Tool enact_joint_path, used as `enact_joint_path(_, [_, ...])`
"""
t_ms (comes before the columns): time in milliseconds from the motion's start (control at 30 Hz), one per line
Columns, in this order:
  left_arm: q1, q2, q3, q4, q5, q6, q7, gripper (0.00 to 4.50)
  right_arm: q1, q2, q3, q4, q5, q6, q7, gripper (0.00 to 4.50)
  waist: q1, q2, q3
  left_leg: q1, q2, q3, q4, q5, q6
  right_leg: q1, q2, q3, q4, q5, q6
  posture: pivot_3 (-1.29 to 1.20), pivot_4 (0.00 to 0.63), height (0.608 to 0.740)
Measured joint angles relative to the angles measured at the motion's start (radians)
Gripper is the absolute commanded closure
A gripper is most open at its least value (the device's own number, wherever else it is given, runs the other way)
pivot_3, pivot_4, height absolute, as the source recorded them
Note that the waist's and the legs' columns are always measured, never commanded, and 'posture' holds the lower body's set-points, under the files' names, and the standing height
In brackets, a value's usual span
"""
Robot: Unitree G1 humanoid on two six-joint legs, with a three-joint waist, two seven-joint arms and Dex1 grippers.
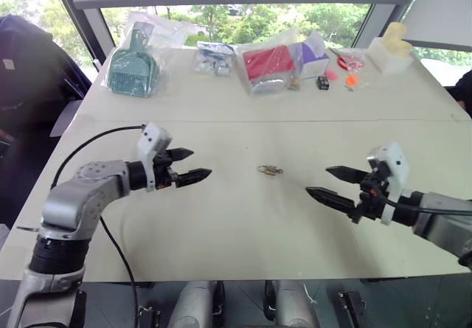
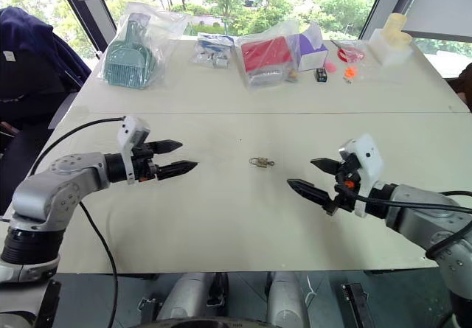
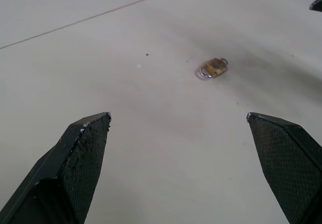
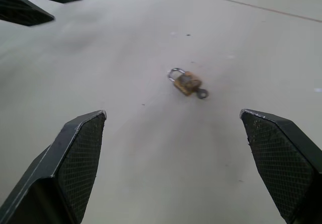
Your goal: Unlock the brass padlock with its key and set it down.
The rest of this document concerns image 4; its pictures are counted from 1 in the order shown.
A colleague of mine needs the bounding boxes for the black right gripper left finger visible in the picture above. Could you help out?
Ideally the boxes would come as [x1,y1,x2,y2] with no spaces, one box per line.
[0,110,107,224]

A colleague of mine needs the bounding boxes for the small brass padlock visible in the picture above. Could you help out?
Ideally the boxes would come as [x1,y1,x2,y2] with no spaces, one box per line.
[168,67,202,97]

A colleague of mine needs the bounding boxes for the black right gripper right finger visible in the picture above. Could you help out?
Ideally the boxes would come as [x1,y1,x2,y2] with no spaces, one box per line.
[239,108,322,224]

